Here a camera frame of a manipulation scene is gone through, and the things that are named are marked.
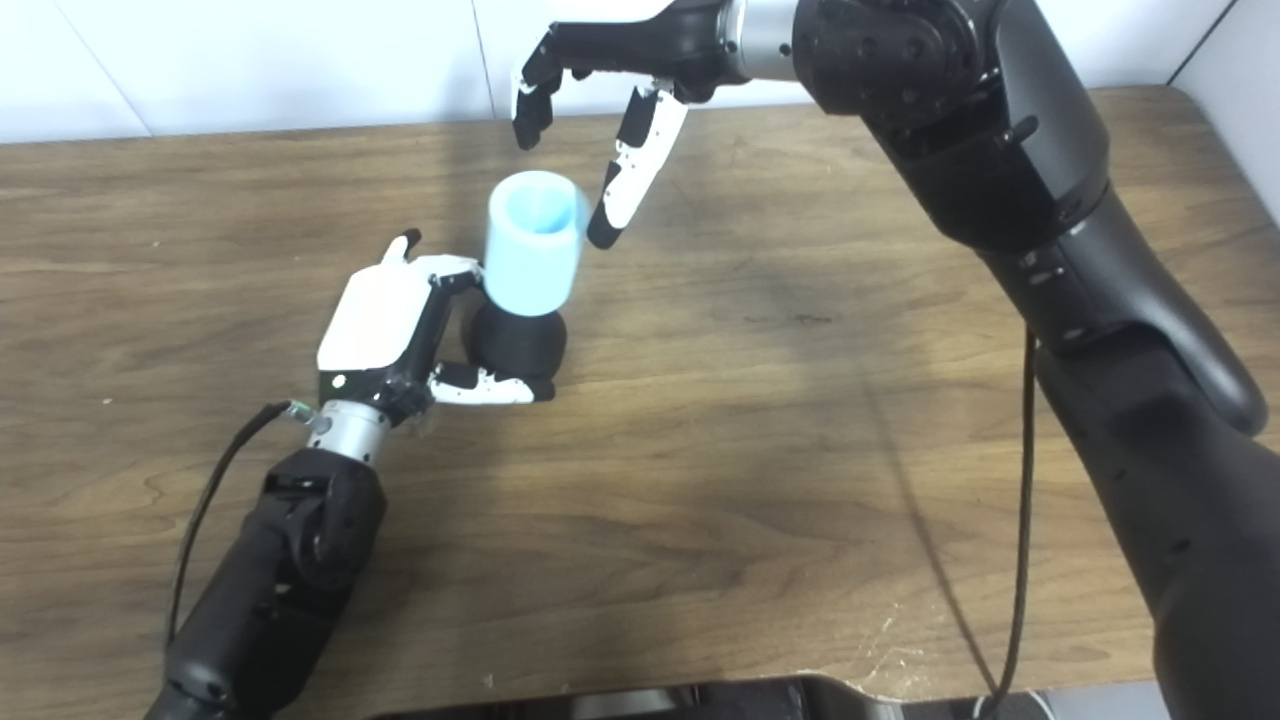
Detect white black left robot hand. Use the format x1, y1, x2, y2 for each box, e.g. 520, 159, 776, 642
316, 229, 557, 427

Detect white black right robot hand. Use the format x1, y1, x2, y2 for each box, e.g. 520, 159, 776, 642
510, 0, 747, 251

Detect black funnel-shaped nozzle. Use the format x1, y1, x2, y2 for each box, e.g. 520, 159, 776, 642
470, 305, 569, 386

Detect light-blue cylindrical hose piece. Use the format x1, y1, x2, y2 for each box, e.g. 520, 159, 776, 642
483, 170, 591, 318

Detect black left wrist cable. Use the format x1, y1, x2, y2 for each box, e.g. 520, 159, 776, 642
165, 400, 323, 647

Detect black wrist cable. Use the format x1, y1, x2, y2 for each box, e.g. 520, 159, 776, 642
975, 330, 1037, 720
165, 400, 323, 647

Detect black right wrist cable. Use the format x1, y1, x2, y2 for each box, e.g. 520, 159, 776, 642
975, 330, 1037, 720

